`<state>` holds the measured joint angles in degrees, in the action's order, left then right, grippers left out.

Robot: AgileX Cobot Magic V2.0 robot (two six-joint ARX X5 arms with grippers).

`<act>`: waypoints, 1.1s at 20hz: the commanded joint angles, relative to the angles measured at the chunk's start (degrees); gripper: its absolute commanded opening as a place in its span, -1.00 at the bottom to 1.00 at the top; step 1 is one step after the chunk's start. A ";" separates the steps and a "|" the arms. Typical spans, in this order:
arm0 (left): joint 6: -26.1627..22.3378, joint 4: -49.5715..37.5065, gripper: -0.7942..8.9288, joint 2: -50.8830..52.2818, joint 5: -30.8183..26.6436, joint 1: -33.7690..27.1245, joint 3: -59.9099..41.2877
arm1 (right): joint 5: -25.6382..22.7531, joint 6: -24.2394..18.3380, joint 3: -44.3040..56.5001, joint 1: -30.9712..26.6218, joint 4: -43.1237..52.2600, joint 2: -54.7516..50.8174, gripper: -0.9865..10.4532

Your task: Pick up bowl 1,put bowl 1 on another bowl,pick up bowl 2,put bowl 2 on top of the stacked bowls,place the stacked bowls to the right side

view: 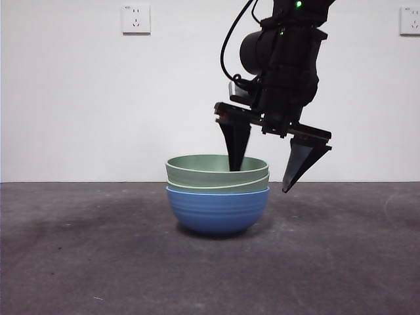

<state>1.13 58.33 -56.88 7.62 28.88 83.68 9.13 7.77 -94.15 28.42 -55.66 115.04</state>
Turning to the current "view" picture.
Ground white wall socket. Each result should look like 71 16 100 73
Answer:
399 6 420 36
121 4 152 35

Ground green ribbed bowl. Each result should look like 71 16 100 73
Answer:
165 154 270 185
167 171 271 195

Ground black camera cable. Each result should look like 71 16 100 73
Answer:
220 0 257 83

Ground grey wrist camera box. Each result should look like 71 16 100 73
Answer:
228 78 262 104

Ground blue ribbed bowl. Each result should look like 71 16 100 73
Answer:
166 186 271 235

